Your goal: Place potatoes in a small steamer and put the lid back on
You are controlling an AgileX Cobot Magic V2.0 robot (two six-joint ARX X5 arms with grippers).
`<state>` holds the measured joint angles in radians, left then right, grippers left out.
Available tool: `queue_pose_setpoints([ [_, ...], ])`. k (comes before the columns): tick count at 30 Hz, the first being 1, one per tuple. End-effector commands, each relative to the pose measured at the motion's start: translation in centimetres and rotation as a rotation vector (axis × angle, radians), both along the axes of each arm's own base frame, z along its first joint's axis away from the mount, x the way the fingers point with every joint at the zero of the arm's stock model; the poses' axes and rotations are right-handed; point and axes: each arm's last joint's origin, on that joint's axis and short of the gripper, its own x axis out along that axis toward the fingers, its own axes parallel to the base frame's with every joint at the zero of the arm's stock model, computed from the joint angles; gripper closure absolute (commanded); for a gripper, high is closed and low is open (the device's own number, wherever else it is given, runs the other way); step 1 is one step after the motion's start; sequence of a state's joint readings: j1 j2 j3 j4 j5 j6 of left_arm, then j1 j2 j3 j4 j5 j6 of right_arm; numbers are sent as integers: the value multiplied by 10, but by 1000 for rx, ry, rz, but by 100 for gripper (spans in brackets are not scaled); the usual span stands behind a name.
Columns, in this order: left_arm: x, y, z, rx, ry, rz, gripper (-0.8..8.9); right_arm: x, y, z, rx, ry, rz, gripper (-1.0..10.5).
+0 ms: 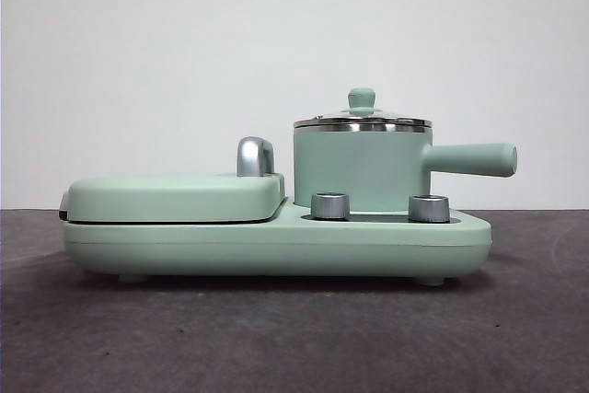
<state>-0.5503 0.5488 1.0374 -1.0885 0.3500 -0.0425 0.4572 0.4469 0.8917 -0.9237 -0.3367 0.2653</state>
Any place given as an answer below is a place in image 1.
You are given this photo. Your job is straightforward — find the mint green grill cover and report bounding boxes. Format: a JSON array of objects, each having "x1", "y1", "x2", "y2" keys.
[{"x1": 58, "y1": 170, "x2": 287, "y2": 224}]

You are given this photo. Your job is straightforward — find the mint green pot with handle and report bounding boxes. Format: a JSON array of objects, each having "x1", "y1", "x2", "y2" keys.
[{"x1": 292, "y1": 121, "x2": 519, "y2": 210}]

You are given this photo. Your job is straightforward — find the mint green breakfast maker base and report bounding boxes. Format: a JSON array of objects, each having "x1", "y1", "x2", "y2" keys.
[{"x1": 62, "y1": 194, "x2": 492, "y2": 284}]

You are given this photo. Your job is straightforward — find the glass pot lid green knob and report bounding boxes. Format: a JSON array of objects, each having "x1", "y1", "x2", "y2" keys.
[{"x1": 293, "y1": 86, "x2": 427, "y2": 130}]

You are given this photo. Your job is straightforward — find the chrome grill cover handle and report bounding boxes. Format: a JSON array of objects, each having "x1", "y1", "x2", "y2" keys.
[{"x1": 236, "y1": 135, "x2": 277, "y2": 178}]

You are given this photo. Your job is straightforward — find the silver control knob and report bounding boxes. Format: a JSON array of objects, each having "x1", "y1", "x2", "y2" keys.
[
  {"x1": 408, "y1": 193, "x2": 451, "y2": 223},
  {"x1": 310, "y1": 191, "x2": 351, "y2": 220}
]

